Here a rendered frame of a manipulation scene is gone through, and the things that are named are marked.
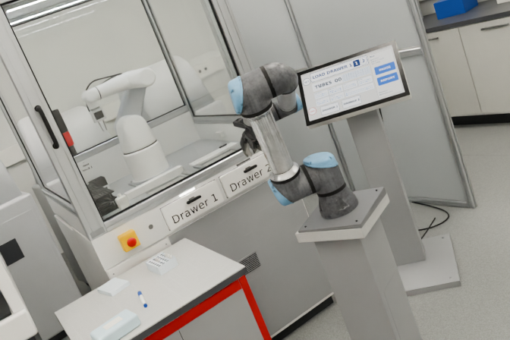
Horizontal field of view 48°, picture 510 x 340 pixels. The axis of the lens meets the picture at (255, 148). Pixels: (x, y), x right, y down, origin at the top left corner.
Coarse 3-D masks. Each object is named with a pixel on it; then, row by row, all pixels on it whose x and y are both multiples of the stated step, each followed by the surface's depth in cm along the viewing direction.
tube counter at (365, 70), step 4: (360, 68) 282; (364, 68) 281; (368, 68) 280; (348, 72) 283; (352, 72) 283; (356, 72) 282; (360, 72) 281; (364, 72) 280; (368, 72) 279; (340, 76) 285; (344, 76) 284; (348, 76) 283; (352, 76) 282; (356, 76) 281; (360, 76) 280; (336, 80) 285; (340, 80) 284; (344, 80) 283
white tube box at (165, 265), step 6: (162, 252) 239; (162, 258) 233; (168, 258) 231; (174, 258) 229; (150, 264) 231; (156, 264) 229; (162, 264) 226; (168, 264) 228; (174, 264) 229; (150, 270) 234; (156, 270) 228; (162, 270) 226; (168, 270) 228
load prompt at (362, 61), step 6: (354, 60) 284; (360, 60) 283; (366, 60) 282; (336, 66) 287; (342, 66) 286; (348, 66) 285; (354, 66) 283; (360, 66) 282; (318, 72) 290; (324, 72) 289; (330, 72) 288; (336, 72) 286; (342, 72) 285; (312, 78) 290; (318, 78) 289
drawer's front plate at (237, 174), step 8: (256, 160) 274; (264, 160) 276; (240, 168) 270; (256, 168) 274; (264, 168) 276; (224, 176) 266; (232, 176) 268; (240, 176) 270; (248, 176) 272; (256, 176) 274; (264, 176) 276; (224, 184) 266; (232, 184) 268; (240, 184) 270; (248, 184) 272; (232, 192) 268
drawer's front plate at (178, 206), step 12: (192, 192) 259; (204, 192) 261; (216, 192) 264; (168, 204) 254; (180, 204) 256; (192, 204) 259; (204, 204) 262; (216, 204) 265; (168, 216) 253; (180, 216) 256; (192, 216) 259
